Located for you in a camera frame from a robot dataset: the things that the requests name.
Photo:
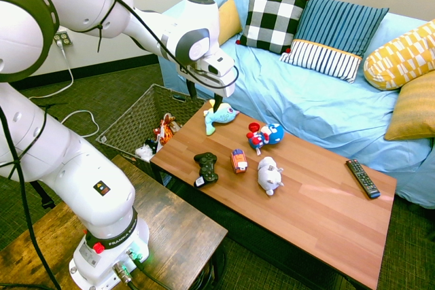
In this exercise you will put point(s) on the white wall outlet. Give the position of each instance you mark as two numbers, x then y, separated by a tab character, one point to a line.
63	38

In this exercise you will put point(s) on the mustard textured cushion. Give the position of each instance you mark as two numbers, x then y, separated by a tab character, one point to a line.
414	110

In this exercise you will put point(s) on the rustic wooden robot stand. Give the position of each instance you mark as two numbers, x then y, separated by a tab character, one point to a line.
176	235

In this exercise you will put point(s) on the wooden coffee table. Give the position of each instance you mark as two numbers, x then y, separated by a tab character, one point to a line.
306	218

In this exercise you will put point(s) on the black remote control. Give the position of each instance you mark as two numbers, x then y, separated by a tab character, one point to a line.
362	178

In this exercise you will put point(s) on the small black labelled adapter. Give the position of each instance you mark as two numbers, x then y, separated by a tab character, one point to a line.
199	182

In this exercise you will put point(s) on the red blue plush figure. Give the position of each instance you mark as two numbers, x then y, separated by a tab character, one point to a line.
272	133

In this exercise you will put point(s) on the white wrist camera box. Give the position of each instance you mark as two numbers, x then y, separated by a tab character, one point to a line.
217	64

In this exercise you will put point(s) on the light blue covered sofa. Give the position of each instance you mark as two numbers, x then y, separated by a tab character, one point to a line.
306	100

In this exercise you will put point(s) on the fluffy white plush toy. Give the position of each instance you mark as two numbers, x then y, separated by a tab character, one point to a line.
144	152

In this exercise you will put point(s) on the brown wicker basket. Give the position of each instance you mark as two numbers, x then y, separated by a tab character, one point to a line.
136	117

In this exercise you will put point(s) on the orange toy car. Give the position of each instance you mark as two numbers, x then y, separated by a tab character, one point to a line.
238	162

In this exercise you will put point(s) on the blue striped cushion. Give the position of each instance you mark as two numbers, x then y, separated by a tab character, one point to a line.
340	21

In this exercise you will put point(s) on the black white checked cushion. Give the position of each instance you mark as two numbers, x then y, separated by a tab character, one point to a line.
272	21

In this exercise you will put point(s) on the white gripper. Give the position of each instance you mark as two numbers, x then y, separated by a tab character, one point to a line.
210	83

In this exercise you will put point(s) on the yellow white patterned cushion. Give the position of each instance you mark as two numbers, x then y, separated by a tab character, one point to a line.
401	59

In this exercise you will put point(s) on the black camera tripod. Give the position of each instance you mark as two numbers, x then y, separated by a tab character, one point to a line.
42	195

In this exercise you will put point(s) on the orange tiger plush toy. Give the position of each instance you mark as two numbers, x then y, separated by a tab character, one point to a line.
166	132

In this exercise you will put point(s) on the blue fish plush toy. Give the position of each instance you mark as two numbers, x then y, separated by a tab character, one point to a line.
225	119

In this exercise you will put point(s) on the black game controller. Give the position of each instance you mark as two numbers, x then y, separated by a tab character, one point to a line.
207	167

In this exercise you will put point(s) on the plain mustard cushion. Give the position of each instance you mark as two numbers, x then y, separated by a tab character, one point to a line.
229	21

